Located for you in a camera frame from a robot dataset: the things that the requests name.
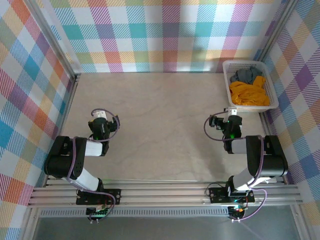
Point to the yellow t-shirt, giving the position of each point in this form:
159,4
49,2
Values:
247,95

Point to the white plastic laundry basket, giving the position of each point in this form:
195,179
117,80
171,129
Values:
226,75

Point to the grey t-shirt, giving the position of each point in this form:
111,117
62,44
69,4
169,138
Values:
246,75

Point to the left green circuit board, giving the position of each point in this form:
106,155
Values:
98,212

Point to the green circuit board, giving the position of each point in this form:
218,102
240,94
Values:
237,210
98,212

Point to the right green circuit board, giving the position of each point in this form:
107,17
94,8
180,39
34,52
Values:
237,210

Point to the left black wrist camera box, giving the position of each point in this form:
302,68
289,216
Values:
115,123

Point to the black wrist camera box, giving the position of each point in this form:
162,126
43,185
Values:
215,123
115,123

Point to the right black wrist camera box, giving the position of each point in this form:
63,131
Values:
215,123

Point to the left aluminium side rail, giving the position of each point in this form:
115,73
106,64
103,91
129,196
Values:
72,92

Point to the aluminium side rail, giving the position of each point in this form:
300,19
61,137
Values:
72,92
266,125

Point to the right aluminium side rail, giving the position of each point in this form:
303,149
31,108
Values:
266,125

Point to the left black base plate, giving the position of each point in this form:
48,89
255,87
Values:
113,196

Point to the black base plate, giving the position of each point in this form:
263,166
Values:
113,196
217,195

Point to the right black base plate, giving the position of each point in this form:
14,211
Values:
217,195

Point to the left aluminium frame post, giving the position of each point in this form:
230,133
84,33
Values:
55,42

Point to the aluminium frame post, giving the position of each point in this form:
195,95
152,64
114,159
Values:
275,30
55,42

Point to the aluminium mounting rail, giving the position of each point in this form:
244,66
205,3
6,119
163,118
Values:
162,195

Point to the right aluminium frame post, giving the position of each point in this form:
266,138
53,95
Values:
275,30

